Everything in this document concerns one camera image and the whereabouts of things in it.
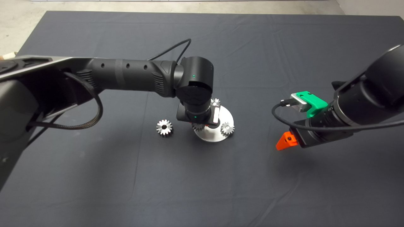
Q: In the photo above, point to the round metal plate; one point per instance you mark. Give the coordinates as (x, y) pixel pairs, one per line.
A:
(213, 136)

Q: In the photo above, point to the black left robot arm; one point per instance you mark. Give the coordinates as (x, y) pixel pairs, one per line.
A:
(126, 75)

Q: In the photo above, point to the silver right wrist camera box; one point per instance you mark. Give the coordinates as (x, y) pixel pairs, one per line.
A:
(300, 102)

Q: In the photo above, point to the small steel gear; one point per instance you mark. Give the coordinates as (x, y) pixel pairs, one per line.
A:
(215, 102)
(227, 129)
(198, 127)

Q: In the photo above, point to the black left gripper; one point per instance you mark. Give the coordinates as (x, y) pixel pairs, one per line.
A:
(181, 117)

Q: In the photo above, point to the larger steel gear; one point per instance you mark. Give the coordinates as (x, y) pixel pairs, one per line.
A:
(160, 129)

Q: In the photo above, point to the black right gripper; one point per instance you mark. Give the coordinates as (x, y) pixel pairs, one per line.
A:
(307, 138)

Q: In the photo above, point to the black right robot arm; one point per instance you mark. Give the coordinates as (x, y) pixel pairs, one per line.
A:
(372, 94)

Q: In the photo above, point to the dark grey table cloth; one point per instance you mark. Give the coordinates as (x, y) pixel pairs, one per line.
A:
(252, 47)

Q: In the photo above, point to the green right camera mount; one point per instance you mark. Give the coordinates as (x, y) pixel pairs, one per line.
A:
(315, 105)

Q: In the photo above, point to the white shoe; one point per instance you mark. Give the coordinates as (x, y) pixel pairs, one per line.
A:
(8, 56)

